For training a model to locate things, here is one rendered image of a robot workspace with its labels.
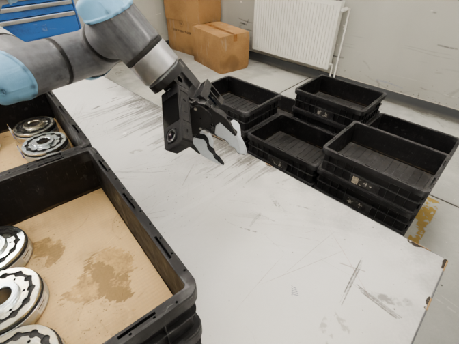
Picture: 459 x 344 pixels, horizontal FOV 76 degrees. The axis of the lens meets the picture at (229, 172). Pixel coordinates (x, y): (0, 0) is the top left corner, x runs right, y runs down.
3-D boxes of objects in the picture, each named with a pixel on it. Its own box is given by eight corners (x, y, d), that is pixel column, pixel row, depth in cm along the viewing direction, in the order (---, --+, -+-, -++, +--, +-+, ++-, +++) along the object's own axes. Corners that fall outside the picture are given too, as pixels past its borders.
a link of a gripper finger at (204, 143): (227, 150, 65) (209, 117, 60) (223, 168, 61) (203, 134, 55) (215, 153, 66) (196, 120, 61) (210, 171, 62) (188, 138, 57)
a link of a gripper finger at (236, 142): (257, 132, 60) (223, 104, 57) (255, 150, 56) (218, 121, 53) (247, 140, 62) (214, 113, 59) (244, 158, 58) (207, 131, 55)
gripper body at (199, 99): (227, 101, 58) (187, 50, 53) (219, 125, 52) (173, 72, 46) (199, 117, 62) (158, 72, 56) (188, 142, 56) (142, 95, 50)
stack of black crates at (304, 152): (244, 183, 168) (246, 133, 147) (274, 160, 185) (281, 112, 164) (303, 220, 147) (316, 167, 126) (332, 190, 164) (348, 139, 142)
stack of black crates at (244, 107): (197, 155, 190) (190, 89, 161) (228, 137, 206) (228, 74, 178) (242, 183, 168) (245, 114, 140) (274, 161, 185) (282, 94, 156)
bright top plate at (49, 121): (10, 125, 81) (9, 123, 80) (50, 114, 85) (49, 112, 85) (17, 140, 75) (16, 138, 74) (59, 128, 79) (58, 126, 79)
